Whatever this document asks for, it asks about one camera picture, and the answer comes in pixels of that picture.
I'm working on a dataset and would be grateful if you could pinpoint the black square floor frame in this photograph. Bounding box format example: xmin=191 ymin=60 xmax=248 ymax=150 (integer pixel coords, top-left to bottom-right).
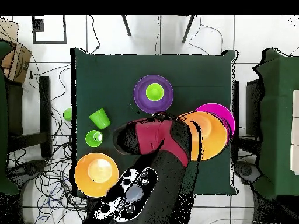
xmin=32 ymin=15 xmax=67 ymax=45

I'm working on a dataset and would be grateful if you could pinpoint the thin black cable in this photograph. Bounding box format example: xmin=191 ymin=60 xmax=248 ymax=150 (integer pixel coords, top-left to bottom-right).
xmin=88 ymin=15 xmax=101 ymax=55
xmin=187 ymin=15 xmax=224 ymax=56

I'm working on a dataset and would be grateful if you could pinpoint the brown cardboard box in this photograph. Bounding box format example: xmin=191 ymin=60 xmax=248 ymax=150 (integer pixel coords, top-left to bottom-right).
xmin=0 ymin=18 xmax=33 ymax=85

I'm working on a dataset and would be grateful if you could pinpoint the dark green table cloth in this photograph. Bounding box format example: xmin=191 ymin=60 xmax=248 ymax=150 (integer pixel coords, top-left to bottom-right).
xmin=70 ymin=48 xmax=239 ymax=197

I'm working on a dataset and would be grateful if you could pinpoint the black stand bar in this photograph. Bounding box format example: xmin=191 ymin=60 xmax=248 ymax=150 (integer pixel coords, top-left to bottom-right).
xmin=5 ymin=75 xmax=53 ymax=159
xmin=231 ymin=80 xmax=240 ymax=162

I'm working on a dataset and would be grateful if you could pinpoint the large orange plastic bowl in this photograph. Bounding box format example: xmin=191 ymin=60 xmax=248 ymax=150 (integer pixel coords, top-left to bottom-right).
xmin=74 ymin=152 xmax=120 ymax=198
xmin=177 ymin=111 xmax=228 ymax=162

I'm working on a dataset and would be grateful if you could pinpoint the grey round stand base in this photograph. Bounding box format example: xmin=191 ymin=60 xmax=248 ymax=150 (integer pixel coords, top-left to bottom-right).
xmin=234 ymin=160 xmax=261 ymax=186

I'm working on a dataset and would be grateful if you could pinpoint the small green plastic bowl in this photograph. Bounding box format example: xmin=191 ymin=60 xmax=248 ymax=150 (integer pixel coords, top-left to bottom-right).
xmin=63 ymin=108 xmax=72 ymax=123

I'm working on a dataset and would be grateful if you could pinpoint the large pink plastic bowl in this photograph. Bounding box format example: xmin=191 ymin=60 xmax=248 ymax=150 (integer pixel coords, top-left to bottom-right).
xmin=194 ymin=103 xmax=236 ymax=141

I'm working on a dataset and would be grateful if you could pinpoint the purple plastic bowl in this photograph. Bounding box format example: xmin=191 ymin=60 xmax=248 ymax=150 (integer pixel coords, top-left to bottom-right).
xmin=133 ymin=74 xmax=174 ymax=114

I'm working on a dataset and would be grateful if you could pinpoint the green side table cloth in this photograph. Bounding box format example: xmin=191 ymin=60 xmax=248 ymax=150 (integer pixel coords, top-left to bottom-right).
xmin=0 ymin=40 xmax=20 ymax=197
xmin=251 ymin=48 xmax=299 ymax=201

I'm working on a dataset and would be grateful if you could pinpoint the green plastic cup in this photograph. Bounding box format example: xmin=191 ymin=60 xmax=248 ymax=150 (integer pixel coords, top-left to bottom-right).
xmin=145 ymin=83 xmax=165 ymax=102
xmin=85 ymin=129 xmax=104 ymax=148
xmin=88 ymin=107 xmax=111 ymax=131

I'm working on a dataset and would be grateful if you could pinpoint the tangle of floor cables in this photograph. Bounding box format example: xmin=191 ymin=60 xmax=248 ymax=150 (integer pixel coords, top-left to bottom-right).
xmin=6 ymin=62 xmax=80 ymax=224

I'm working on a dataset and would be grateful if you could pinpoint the black tripod leg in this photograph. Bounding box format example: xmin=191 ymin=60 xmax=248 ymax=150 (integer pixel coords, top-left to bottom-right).
xmin=121 ymin=15 xmax=132 ymax=37
xmin=182 ymin=15 xmax=197 ymax=44

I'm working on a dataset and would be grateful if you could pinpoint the black equipment box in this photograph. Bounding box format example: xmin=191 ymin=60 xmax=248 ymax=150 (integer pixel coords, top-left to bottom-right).
xmin=245 ymin=78 xmax=263 ymax=137

